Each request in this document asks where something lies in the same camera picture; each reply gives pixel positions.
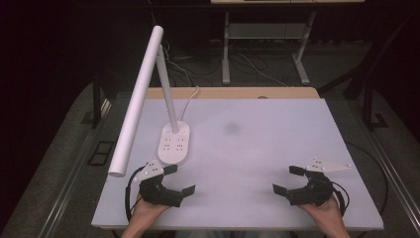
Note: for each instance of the black stand leg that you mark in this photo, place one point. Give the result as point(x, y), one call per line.
point(96, 102)

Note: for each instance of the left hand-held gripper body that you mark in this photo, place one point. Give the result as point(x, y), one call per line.
point(157, 193)

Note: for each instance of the person's right hand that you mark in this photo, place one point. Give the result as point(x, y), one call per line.
point(322, 213)

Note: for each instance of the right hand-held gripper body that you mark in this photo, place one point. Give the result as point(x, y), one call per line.
point(317, 191)

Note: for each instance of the black stand with foot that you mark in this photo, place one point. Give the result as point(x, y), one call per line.
point(369, 105)

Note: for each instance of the white table mat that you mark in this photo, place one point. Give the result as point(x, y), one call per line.
point(247, 158)

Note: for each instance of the grey metal stand with shelf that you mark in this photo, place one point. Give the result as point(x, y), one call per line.
point(264, 31)

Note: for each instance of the black rectangular floor frame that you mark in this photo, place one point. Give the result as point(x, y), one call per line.
point(100, 153)

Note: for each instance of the person's left hand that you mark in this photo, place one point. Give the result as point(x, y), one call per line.
point(147, 211)

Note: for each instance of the white desk lamp socket base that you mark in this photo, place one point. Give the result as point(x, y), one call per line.
point(173, 148)

